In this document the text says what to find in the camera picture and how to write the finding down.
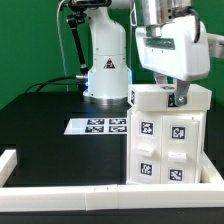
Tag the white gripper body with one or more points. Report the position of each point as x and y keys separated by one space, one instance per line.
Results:
x=174 y=53

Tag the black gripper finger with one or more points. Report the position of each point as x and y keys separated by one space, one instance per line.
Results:
x=160 y=79
x=181 y=91

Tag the white cabinet box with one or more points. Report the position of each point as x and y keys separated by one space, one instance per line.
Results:
x=162 y=114

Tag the white cabinet top block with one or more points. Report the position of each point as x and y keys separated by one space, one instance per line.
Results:
x=158 y=97

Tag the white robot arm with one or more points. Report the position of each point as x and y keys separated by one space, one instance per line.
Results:
x=108 y=78

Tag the white U-shaped fence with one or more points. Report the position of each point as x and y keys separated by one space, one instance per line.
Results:
x=209 y=192

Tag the white marker base plate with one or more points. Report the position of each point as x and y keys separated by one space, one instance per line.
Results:
x=94 y=126

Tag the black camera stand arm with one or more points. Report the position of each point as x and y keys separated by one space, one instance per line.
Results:
x=77 y=36

